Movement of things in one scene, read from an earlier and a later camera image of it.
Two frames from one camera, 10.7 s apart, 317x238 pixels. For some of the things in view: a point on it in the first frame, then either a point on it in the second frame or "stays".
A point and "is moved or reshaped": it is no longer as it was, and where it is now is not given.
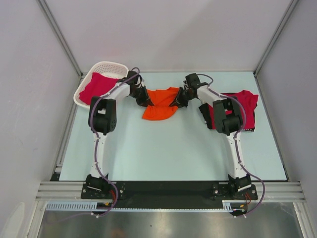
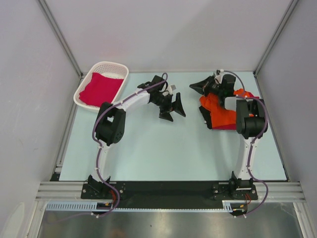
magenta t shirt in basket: (99, 85) stays
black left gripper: (145, 100) → (176, 106)
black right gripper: (180, 101) → (204, 86)
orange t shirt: (162, 99) is moved or reshaped
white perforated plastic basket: (112, 70) stays
